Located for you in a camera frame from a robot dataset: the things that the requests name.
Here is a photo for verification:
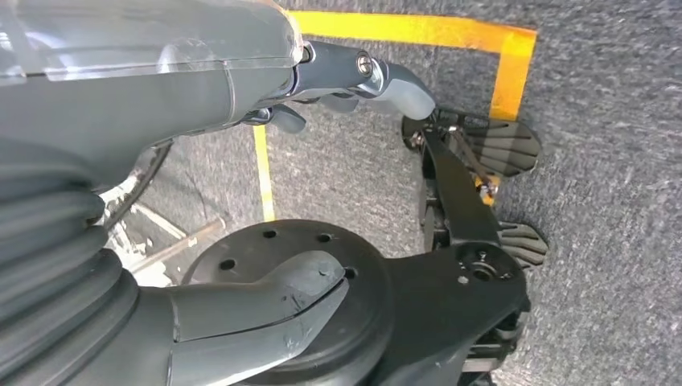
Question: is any yellow floor tape line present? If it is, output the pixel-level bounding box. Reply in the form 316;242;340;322
252;125;277;223

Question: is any yellow floor tape square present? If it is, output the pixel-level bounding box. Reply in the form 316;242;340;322
287;10;538;207

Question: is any black robot left leg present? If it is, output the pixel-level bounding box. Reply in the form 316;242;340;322
181;125;531;386

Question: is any black robot left foot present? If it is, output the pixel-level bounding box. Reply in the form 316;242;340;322
401;108;543;179

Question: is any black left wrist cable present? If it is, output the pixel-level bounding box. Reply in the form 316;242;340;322
101;139;175;231

